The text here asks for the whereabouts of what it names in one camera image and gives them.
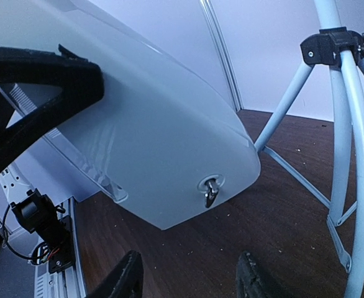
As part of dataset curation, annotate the aluminium front rail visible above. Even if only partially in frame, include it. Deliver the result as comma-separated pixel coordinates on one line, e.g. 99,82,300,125
34,197,87,298

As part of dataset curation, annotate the white metronome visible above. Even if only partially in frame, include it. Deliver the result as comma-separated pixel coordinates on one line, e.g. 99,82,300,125
0,1,261,230

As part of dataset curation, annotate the aluminium corner post left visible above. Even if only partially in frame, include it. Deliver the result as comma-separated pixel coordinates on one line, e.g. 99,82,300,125
200,0,243,112

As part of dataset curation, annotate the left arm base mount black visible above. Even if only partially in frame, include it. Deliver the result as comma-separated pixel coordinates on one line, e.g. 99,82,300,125
48,215,76,274

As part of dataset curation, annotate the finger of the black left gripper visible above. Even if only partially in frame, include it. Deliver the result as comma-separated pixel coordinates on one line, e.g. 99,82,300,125
0,45,104,173

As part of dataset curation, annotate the light blue music stand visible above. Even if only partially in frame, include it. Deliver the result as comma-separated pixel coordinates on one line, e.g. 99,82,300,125
255,1,364,297

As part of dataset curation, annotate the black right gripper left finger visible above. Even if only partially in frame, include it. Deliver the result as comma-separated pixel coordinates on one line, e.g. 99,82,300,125
87,250,143,298

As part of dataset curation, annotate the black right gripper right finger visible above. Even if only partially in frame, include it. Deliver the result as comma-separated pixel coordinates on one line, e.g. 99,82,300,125
235,250,289,298

